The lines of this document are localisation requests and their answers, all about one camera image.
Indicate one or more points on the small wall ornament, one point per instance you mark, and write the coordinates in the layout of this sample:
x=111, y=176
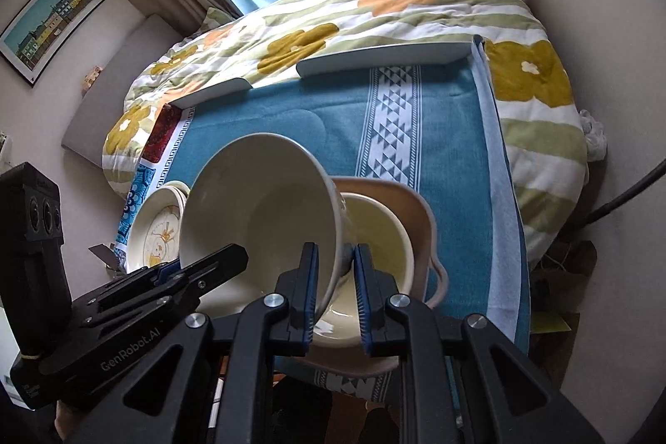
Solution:
x=92, y=80

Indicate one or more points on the green patterned pillow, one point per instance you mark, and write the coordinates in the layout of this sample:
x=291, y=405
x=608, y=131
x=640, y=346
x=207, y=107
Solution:
x=216, y=18

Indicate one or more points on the ribbed white bowl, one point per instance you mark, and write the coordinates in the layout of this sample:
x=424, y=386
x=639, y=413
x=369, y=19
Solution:
x=380, y=236

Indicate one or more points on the grey board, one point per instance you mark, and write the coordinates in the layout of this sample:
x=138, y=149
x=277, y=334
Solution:
x=114, y=95

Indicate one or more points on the grey plate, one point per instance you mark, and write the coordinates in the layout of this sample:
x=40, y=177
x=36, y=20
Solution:
x=213, y=93
x=390, y=56

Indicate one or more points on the brown paper bag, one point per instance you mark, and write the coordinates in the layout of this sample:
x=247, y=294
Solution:
x=567, y=267

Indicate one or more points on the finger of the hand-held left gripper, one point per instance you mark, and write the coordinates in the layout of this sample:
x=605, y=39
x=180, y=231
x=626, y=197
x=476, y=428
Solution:
x=167, y=271
x=218, y=267

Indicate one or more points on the floral striped blanket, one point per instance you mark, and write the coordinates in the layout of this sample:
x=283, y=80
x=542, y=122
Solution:
x=416, y=17

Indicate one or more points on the patterned cloth with squares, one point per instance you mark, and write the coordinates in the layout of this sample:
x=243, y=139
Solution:
x=156, y=147

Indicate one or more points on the blue woven cloth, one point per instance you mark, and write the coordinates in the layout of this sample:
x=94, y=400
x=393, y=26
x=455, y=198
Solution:
x=447, y=163

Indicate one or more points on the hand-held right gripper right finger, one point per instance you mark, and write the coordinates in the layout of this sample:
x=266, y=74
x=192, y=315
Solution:
x=362, y=301

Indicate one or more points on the pink bowl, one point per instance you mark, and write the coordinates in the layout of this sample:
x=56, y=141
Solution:
x=411, y=210

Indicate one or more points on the framed picture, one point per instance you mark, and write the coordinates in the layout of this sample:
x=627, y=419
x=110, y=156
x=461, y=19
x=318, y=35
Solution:
x=47, y=28

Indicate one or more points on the cream printed bowl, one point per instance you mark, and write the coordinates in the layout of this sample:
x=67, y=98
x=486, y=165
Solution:
x=249, y=215

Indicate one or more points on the black tube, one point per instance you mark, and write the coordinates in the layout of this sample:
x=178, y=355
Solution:
x=624, y=197

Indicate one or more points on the white plastic bag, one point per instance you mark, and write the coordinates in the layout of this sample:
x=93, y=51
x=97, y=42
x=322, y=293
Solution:
x=593, y=132

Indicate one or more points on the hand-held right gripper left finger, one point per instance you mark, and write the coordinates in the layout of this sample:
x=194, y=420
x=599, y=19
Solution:
x=311, y=290

